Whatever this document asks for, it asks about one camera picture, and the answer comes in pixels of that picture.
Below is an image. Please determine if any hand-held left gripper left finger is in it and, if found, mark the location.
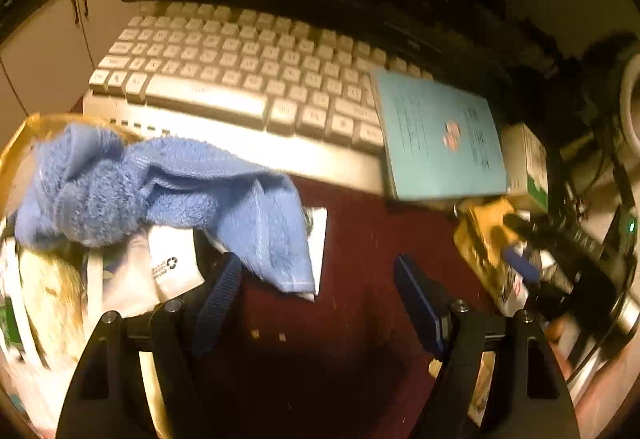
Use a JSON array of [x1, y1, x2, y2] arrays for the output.
[[55, 253, 243, 439]]

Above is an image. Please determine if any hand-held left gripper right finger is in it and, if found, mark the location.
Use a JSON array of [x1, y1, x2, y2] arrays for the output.
[[394, 255, 581, 439]]

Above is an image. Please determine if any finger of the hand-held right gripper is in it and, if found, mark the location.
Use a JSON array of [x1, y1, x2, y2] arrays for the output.
[[502, 212, 556, 245], [500, 241, 543, 285]]

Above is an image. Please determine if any yellow packet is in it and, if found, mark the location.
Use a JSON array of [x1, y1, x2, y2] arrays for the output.
[[454, 196, 526, 315]]

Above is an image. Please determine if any blue terry towel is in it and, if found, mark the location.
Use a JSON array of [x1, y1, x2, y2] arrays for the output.
[[14, 122, 317, 295]]

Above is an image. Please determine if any white plastic packet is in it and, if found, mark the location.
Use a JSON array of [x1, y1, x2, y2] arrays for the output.
[[87, 224, 206, 315]]

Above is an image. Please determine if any white green medicine box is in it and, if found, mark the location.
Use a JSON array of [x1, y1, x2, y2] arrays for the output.
[[500, 123, 551, 212]]

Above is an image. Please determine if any white flat packet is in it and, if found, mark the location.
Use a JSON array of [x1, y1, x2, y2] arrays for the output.
[[300, 206, 328, 305]]

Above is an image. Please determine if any light blue notebook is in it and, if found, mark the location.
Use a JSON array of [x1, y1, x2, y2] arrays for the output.
[[371, 68, 508, 201]]

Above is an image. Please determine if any white tape roll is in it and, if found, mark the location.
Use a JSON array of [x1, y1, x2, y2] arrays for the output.
[[617, 64, 640, 150]]

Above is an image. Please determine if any beige packet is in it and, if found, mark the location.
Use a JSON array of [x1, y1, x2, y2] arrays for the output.
[[20, 249, 86, 355]]

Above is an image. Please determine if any white computer keyboard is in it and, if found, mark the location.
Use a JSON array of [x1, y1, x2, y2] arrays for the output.
[[82, 2, 436, 197]]

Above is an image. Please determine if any tangle of black cables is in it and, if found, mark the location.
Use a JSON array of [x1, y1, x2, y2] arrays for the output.
[[545, 34, 640, 250]]

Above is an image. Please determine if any white cabinet with handles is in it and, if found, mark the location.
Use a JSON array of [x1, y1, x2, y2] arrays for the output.
[[0, 0, 121, 120]]

